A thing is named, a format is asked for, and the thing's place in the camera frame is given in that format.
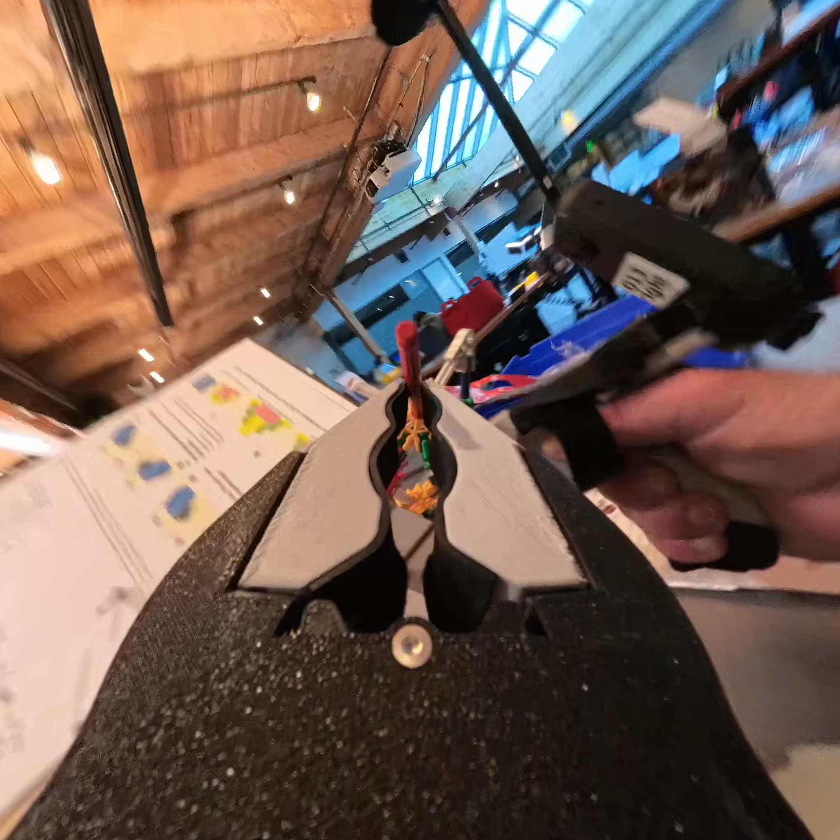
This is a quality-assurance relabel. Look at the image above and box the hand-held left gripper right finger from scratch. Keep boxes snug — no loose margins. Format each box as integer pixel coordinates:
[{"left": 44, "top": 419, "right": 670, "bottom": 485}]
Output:
[{"left": 428, "top": 382, "right": 588, "bottom": 596}]

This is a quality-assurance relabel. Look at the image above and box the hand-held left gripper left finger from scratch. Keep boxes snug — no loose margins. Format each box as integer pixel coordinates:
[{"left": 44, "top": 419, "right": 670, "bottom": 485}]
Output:
[{"left": 238, "top": 379, "right": 406, "bottom": 596}]

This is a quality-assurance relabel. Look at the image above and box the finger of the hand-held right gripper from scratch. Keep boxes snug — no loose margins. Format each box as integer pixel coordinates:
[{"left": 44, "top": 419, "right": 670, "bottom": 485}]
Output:
[{"left": 491, "top": 331, "right": 719, "bottom": 431}]

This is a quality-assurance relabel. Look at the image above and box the colourful construction toy model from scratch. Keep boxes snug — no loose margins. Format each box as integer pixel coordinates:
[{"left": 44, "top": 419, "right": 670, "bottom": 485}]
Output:
[{"left": 384, "top": 320, "right": 441, "bottom": 519}]

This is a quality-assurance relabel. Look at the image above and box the person's right hand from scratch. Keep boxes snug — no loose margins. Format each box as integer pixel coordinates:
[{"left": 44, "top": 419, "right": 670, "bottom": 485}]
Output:
[{"left": 599, "top": 366, "right": 840, "bottom": 565}]

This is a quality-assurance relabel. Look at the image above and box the blue bin with papers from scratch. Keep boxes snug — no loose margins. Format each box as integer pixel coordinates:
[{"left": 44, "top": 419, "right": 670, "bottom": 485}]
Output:
[{"left": 472, "top": 295, "right": 752, "bottom": 421}]

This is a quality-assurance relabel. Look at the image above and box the red tote bag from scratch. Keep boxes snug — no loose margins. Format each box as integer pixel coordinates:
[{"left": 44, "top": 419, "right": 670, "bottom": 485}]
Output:
[{"left": 440, "top": 277, "right": 505, "bottom": 336}]

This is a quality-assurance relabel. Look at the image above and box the printed instruction sheet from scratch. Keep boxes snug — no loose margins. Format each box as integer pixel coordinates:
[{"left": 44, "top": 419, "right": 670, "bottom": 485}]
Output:
[{"left": 0, "top": 338, "right": 358, "bottom": 815}]

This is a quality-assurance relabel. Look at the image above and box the black pole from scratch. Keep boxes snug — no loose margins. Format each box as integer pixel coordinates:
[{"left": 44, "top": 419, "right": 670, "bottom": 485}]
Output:
[{"left": 433, "top": 0, "right": 560, "bottom": 201}]

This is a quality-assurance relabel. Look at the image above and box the white ceiling device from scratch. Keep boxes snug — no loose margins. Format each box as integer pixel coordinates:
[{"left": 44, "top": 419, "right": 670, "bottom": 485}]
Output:
[{"left": 364, "top": 146, "right": 422, "bottom": 201}]

